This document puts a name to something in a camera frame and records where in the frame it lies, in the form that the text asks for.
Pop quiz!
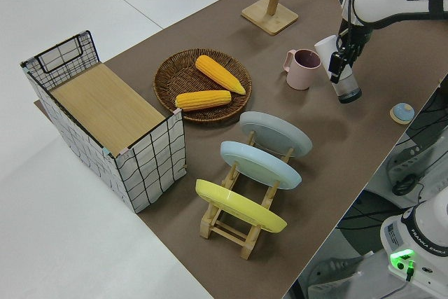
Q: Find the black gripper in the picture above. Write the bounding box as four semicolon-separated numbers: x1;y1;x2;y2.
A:
328;28;372;85

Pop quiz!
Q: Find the white cup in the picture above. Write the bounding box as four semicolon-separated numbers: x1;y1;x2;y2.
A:
314;35;363;104

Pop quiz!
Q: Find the pink mug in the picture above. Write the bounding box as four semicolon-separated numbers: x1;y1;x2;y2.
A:
282;48;322;90

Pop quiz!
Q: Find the brown table mat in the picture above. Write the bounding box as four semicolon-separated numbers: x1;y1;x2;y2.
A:
33;0;448;299

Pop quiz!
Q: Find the blue round timer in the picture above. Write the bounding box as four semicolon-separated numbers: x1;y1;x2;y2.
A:
389;102;416;125

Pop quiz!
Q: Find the grey plate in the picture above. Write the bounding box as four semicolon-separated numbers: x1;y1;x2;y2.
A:
239;111;313;158

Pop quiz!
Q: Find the white power strip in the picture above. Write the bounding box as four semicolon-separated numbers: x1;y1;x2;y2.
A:
386;153;442;188

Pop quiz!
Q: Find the yellow corn cob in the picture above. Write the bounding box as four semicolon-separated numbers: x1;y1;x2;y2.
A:
195;55;247;96
174;90;232;112

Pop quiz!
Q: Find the light blue plate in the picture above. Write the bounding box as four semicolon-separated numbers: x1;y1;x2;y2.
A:
220;141;302;191

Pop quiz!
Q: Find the round wicker basket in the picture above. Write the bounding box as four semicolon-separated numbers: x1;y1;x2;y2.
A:
153;48;253;123

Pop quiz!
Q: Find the yellow plate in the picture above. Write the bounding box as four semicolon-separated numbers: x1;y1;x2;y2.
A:
195;179;288;234

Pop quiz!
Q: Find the wooden plate rack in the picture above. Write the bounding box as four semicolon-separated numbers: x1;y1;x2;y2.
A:
199;130;295;260

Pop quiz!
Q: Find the grey shoe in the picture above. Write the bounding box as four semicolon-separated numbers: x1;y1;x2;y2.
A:
307;256;367;295

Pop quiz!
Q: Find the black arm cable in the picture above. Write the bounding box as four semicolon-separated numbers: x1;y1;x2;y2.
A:
335;0;424;55

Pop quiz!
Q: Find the wire basket with wooden shelf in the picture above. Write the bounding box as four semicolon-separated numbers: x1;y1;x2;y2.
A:
20;29;187;214

